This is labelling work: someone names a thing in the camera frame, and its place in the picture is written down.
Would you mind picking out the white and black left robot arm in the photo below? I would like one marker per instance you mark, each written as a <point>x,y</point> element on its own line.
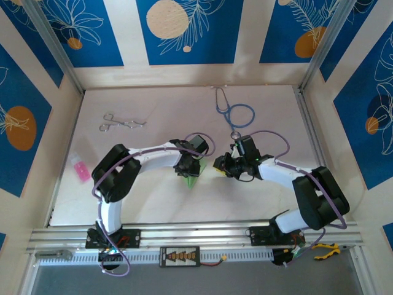
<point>116,175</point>

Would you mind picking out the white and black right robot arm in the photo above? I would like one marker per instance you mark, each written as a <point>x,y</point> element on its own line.
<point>310,199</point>

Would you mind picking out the blue stethoscope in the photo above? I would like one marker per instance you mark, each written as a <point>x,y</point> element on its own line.
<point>235,135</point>

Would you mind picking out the metal surgical forceps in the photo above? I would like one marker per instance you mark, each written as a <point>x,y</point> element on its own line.
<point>124,123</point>

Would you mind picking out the black power distribution board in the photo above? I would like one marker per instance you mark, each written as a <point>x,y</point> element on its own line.
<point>179,256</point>

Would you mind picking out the small pink plastic bottle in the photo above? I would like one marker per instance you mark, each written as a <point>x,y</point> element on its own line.
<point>82,172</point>

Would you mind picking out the black circuit board with lights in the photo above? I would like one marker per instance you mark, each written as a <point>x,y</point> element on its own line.
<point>277,256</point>
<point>106,256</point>

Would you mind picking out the yellow and black pliers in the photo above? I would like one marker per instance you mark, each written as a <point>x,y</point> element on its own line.
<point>334,249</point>

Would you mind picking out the silver metal latch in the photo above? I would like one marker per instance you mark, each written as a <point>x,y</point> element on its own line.
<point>63,254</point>

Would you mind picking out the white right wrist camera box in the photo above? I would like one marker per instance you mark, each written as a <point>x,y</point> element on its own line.
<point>233,151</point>

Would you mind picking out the aluminium frame rail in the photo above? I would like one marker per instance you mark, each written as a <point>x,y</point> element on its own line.
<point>196,235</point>

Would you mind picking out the aluminium table side rail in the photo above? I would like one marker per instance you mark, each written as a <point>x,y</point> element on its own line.
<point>307,116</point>

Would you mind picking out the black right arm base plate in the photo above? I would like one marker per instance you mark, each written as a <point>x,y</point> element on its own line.
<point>259,235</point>

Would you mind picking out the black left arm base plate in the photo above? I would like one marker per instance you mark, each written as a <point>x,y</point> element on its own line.
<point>133,238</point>

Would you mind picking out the aluminium frame post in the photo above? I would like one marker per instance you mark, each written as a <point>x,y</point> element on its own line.
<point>322,46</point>
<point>58,52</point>

